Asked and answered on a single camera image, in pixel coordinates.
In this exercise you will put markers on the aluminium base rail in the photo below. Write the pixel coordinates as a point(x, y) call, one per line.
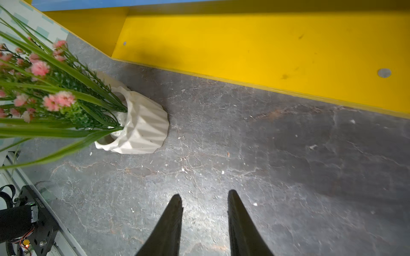
point(50, 237)

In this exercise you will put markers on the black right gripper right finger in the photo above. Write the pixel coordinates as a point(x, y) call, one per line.
point(245, 239)

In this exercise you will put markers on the pink flower pot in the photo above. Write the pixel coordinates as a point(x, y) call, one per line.
point(46, 92)

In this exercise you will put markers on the yellow rack pink blue shelves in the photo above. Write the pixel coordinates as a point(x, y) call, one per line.
point(352, 53)

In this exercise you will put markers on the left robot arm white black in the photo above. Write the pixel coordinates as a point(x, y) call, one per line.
point(17, 223)

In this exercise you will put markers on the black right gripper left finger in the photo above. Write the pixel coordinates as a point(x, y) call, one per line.
point(165, 237)

